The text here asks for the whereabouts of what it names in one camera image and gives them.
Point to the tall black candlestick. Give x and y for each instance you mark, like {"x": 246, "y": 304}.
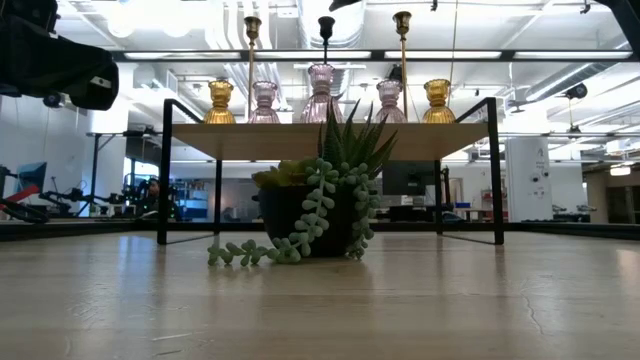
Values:
{"x": 326, "y": 24}

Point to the tall brass candlestick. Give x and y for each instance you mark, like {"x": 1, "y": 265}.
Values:
{"x": 252, "y": 25}
{"x": 403, "y": 22}

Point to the pink ribbed glass candle holder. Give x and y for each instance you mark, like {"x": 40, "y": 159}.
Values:
{"x": 266, "y": 116}
{"x": 320, "y": 107}
{"x": 391, "y": 115}

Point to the amber ribbed glass candle holder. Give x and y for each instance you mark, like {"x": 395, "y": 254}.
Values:
{"x": 220, "y": 116}
{"x": 438, "y": 115}

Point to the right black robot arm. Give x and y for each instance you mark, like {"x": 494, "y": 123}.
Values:
{"x": 632, "y": 15}

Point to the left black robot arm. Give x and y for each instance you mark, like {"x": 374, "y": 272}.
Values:
{"x": 30, "y": 10}

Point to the blue-screen monitor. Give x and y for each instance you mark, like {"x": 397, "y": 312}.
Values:
{"x": 31, "y": 175}

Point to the person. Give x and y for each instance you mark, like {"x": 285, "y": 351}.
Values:
{"x": 154, "y": 190}

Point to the black computer monitor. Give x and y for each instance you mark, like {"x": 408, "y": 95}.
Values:
{"x": 410, "y": 177}

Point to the potted artificial succulent plant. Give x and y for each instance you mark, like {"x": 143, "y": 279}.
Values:
{"x": 280, "y": 215}

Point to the white cabinet with icons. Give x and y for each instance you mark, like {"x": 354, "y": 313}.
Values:
{"x": 527, "y": 200}

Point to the glowing ceiling light fixture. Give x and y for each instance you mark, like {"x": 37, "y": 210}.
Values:
{"x": 620, "y": 170}

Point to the white ceiling air duct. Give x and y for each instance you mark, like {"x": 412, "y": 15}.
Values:
{"x": 350, "y": 30}

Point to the black ceiling-mounted camera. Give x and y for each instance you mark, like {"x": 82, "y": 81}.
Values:
{"x": 576, "y": 91}
{"x": 52, "y": 101}

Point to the wooden shelf riser black frame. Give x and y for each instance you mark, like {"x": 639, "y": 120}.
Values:
{"x": 280, "y": 142}

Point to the black overhead frame beam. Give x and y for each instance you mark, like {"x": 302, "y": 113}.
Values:
{"x": 508, "y": 55}

